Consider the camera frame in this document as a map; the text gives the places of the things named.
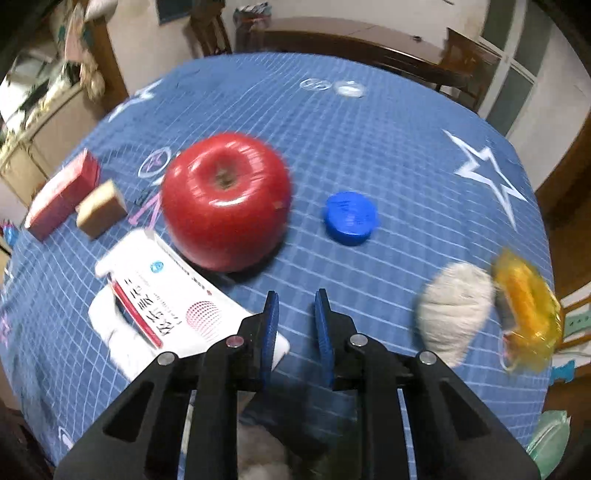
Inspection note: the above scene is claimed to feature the white cardboard package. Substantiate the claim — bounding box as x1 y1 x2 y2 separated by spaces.
88 229 291 384

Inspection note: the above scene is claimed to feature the small light wooden chair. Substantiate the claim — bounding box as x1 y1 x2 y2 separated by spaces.
554 295 591 384

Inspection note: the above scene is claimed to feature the red apple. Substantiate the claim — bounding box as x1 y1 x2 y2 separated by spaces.
161 131 294 274

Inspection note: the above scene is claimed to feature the yellow plastic bag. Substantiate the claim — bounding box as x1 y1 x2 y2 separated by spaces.
490 249 563 374

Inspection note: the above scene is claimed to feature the frosted glass double door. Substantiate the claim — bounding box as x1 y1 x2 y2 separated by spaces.
478 0 555 134

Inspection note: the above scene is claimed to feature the white yarn ball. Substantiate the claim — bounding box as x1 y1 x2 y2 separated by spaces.
238 425 294 480

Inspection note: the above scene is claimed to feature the hanging pink cloth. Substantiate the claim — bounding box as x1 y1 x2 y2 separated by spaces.
65 4 107 100

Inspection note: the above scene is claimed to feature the blue bottle cap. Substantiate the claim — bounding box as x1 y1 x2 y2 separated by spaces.
323 191 379 246

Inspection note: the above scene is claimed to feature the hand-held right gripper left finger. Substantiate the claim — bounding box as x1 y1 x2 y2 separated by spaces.
54 290 282 480

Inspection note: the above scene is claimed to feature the red box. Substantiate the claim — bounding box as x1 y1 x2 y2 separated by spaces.
24 148 101 243

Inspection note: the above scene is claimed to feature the beige kitchen cabinet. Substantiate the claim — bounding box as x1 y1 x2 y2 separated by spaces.
0 78 107 208

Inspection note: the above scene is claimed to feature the dark bin with bag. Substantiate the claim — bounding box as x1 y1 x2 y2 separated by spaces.
232 2 273 51

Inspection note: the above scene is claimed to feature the green-lined trash bin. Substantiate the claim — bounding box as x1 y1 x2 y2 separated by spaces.
526 410 573 478

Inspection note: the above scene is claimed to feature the tan sponge block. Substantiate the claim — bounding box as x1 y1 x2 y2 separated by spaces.
75 179 129 240

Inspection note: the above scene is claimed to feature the ball of beige yarn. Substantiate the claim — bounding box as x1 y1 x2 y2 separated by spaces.
416 261 495 369

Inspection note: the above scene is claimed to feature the dark window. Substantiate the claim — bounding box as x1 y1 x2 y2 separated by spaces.
154 0 227 26

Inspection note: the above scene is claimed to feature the dark wooden chair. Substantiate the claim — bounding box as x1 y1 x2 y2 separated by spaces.
434 27 502 112
189 0 234 58

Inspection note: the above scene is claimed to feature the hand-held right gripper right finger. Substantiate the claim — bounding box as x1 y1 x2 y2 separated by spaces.
314 287 542 480

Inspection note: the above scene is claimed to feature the dark wooden dining table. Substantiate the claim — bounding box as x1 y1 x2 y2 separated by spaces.
249 17 481 93

